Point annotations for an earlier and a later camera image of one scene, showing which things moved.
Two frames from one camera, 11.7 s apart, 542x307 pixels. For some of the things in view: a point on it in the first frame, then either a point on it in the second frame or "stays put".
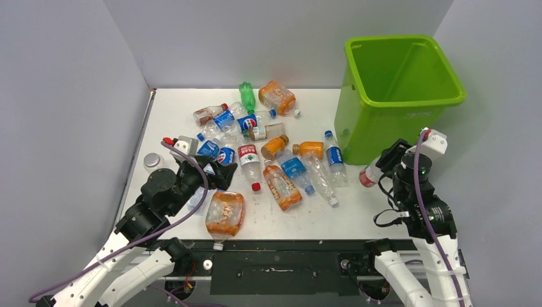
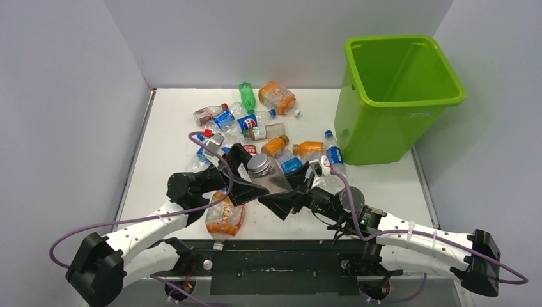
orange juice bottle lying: [313, 149] stays put
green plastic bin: [392, 87] stays put
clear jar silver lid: [152, 161] -> [263, 173]
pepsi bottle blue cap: [250, 121] stays put
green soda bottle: [248, 96] stays put
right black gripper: [390, 155] -> [282, 203]
